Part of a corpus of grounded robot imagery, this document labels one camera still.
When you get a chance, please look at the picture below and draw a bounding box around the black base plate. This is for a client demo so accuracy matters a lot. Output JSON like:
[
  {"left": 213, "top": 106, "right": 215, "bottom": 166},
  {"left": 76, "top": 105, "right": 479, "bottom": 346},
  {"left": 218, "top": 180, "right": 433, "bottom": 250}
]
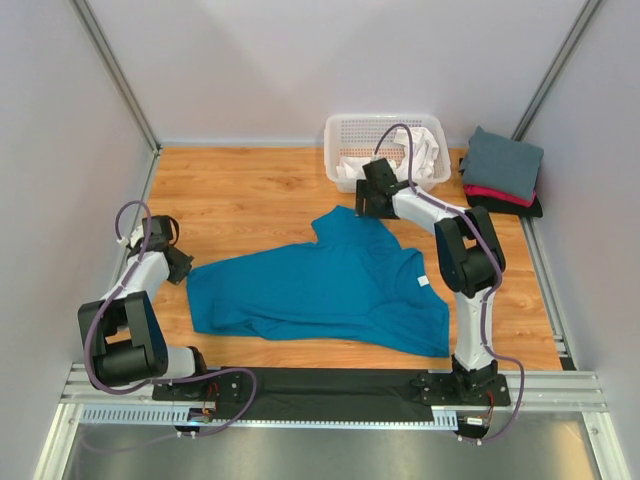
[{"left": 152, "top": 367, "right": 511, "bottom": 423}]

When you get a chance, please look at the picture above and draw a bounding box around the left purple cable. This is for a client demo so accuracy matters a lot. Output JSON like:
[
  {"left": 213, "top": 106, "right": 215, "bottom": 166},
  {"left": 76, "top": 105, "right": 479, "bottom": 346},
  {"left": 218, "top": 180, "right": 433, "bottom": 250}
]
[{"left": 84, "top": 200, "right": 154, "bottom": 396}]

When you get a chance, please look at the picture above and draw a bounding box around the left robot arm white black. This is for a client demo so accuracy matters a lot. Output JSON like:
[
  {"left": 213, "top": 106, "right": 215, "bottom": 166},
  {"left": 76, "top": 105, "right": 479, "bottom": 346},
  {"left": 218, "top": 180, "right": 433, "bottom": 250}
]
[{"left": 78, "top": 215, "right": 211, "bottom": 401}]

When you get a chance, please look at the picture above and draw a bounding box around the pink folded t shirt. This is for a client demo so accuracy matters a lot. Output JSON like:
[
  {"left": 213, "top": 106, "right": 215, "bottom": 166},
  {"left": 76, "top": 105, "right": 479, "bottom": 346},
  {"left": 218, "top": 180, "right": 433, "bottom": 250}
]
[{"left": 463, "top": 185, "right": 536, "bottom": 207}]

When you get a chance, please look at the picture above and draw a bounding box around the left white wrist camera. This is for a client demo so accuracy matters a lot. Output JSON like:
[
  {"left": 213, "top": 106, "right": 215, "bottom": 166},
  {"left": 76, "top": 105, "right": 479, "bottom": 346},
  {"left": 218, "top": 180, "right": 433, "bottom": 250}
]
[{"left": 117, "top": 228, "right": 144, "bottom": 250}]

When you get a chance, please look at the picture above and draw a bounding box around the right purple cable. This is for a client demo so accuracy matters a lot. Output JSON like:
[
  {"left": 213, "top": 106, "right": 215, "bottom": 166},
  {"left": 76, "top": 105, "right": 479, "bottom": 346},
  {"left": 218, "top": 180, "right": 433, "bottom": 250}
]
[{"left": 373, "top": 123, "right": 525, "bottom": 446}]

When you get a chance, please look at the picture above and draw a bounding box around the aluminium frame post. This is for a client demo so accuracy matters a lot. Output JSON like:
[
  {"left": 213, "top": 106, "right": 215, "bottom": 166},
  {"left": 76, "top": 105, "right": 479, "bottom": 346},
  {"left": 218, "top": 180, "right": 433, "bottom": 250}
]
[
  {"left": 69, "top": 0, "right": 161, "bottom": 154},
  {"left": 511, "top": 0, "right": 605, "bottom": 141}
]

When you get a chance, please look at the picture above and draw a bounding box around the white plastic basket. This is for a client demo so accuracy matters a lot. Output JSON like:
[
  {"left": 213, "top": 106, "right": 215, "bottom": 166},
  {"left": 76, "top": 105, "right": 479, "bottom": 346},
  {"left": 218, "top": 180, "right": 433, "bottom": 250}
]
[{"left": 324, "top": 114, "right": 451, "bottom": 193}]

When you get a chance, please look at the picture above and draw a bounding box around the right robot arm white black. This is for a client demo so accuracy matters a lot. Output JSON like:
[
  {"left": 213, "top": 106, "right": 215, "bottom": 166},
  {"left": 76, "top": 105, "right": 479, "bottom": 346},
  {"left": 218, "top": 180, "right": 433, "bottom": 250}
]
[{"left": 356, "top": 159, "right": 506, "bottom": 404}]

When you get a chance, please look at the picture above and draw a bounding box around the grey slotted cable duct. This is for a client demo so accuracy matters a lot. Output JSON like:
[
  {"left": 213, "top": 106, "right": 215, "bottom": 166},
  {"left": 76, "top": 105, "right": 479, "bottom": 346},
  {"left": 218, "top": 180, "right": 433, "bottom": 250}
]
[{"left": 79, "top": 403, "right": 514, "bottom": 430}]

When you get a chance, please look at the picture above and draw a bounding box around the right aluminium frame post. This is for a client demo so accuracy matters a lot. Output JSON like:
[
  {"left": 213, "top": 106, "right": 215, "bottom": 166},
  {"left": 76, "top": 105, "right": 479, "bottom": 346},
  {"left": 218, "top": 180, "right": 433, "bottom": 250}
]
[{"left": 511, "top": 0, "right": 605, "bottom": 141}]

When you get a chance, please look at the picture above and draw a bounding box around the left aluminium frame post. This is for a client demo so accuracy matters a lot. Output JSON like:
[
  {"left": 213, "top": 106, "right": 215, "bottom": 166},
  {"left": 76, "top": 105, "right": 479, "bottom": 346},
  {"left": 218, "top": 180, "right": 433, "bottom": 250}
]
[{"left": 69, "top": 0, "right": 161, "bottom": 154}]

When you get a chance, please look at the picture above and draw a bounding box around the grey folded t shirt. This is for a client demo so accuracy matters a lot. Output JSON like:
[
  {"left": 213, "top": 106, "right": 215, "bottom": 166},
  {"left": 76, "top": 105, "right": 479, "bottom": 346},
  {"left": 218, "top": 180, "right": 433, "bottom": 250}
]
[{"left": 459, "top": 126, "right": 544, "bottom": 201}]

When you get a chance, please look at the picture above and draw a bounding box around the black folded t shirt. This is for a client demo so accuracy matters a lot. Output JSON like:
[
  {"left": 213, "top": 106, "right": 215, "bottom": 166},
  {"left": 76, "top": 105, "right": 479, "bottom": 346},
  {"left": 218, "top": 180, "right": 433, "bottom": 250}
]
[{"left": 466, "top": 195, "right": 543, "bottom": 218}]

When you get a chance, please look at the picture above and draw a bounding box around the blue t shirt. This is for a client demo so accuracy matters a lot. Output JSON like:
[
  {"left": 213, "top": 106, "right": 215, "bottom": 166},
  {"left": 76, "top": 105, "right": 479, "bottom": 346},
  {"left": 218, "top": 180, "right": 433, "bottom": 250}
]
[{"left": 186, "top": 206, "right": 450, "bottom": 358}]

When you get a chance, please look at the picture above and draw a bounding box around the purple cable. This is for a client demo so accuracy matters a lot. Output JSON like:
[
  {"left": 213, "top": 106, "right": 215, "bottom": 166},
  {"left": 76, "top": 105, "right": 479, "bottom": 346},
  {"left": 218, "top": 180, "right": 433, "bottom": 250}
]
[
  {"left": 84, "top": 200, "right": 154, "bottom": 396},
  {"left": 373, "top": 123, "right": 525, "bottom": 446}
]

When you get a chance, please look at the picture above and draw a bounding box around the white t shirt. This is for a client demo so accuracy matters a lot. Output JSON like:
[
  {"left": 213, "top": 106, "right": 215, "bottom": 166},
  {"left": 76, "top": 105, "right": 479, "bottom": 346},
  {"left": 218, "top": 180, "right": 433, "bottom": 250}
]
[{"left": 336, "top": 127, "right": 440, "bottom": 182}]

